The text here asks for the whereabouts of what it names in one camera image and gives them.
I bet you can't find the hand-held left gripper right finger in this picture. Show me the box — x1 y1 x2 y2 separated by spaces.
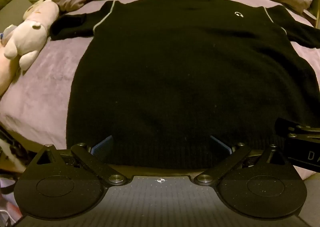
194 135 298 186

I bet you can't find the pale pink plush toy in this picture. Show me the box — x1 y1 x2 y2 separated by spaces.
0 51 20 97

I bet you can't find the white plush bear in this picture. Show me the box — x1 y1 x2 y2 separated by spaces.
3 22 48 75

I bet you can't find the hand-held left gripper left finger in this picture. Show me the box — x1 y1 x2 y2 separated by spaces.
24 135 128 187

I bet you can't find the patterned dark cloth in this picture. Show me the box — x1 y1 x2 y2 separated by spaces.
0 124 34 194

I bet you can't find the black knit sweater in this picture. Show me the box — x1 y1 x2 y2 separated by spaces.
49 0 320 168

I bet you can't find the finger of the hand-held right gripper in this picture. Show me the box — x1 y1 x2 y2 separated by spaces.
274 117 320 140

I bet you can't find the pink spotted plush toy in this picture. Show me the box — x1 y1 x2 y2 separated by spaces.
23 0 60 30

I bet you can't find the purple bed sheet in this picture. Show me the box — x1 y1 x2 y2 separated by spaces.
0 0 320 180

